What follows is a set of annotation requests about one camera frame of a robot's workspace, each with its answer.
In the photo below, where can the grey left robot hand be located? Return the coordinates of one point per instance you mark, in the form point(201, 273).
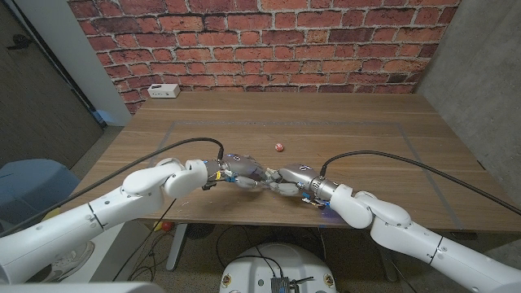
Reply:
point(244, 167)

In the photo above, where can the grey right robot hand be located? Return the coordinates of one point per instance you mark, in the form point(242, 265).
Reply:
point(299, 177)

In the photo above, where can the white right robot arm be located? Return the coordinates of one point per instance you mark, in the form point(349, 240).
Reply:
point(407, 232)

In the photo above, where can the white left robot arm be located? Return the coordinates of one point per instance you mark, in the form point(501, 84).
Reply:
point(102, 211)

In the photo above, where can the small red white ball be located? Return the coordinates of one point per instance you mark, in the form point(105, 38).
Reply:
point(279, 147)

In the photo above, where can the black round fan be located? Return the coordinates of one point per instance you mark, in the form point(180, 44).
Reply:
point(200, 230)

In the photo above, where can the white round robot torso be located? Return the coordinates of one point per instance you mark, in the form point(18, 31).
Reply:
point(281, 264)

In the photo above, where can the red yellow stop button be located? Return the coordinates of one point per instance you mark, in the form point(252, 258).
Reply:
point(163, 226)

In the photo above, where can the grey table leg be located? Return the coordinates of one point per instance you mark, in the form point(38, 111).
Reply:
point(388, 264)
point(177, 244)

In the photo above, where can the grey module on torso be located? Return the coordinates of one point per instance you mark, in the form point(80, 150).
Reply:
point(285, 285)

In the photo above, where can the white power strip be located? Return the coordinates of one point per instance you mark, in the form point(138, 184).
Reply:
point(164, 90)

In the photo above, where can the red brick print backdrop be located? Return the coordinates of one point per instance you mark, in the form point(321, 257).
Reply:
point(264, 45)

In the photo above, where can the yellow object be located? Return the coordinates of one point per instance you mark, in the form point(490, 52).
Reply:
point(52, 213)

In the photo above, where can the white sneaker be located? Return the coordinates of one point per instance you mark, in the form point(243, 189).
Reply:
point(69, 262)

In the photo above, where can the blue grey rounded chair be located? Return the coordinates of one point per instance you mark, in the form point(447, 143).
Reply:
point(32, 183)

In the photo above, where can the grey perforated door panel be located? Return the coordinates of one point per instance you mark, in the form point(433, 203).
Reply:
point(36, 101)

